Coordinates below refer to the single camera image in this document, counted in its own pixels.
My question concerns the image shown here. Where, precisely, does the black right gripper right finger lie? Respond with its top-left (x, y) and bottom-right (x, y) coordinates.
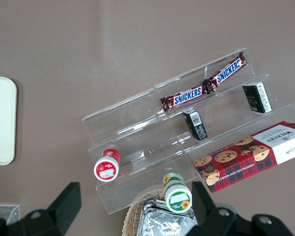
top-left (186, 181), bottom-right (295, 236)

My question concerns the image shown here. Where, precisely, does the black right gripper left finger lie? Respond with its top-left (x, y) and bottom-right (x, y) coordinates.
top-left (0, 181), bottom-right (82, 236)

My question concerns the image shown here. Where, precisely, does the oval light wicker basket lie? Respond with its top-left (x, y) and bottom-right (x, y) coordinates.
top-left (122, 184), bottom-right (168, 236)

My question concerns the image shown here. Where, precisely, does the cream plastic serving tray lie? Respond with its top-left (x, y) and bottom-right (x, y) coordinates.
top-left (0, 75), bottom-right (17, 166)

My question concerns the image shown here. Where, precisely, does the small jar with green lid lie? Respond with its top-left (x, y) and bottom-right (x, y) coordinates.
top-left (162, 172), bottom-right (193, 213)

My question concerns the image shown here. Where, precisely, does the clear acrylic bottle rack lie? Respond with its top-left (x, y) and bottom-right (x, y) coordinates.
top-left (0, 203), bottom-right (21, 226)

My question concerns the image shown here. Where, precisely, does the aluminium foil container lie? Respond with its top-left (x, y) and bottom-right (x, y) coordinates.
top-left (136, 199), bottom-right (198, 236)

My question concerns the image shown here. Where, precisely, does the red tartan Walkers cookie box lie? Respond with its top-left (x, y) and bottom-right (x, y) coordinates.
top-left (193, 120), bottom-right (295, 194)

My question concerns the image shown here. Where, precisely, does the small jar with red lid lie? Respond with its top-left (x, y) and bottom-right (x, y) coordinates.
top-left (93, 148), bottom-right (121, 182)

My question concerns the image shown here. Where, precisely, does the small black box with barcode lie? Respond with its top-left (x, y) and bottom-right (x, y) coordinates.
top-left (182, 109), bottom-right (208, 142)

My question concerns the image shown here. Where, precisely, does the black box with gold print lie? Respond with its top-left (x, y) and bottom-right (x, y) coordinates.
top-left (242, 81), bottom-right (273, 114)

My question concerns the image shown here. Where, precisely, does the Snickers chocolate bar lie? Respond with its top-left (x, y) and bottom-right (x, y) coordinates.
top-left (160, 85), bottom-right (208, 111)
top-left (203, 51), bottom-right (248, 93)

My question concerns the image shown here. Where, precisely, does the clear acrylic tiered display stand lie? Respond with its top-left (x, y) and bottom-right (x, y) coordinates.
top-left (82, 47), bottom-right (295, 215)

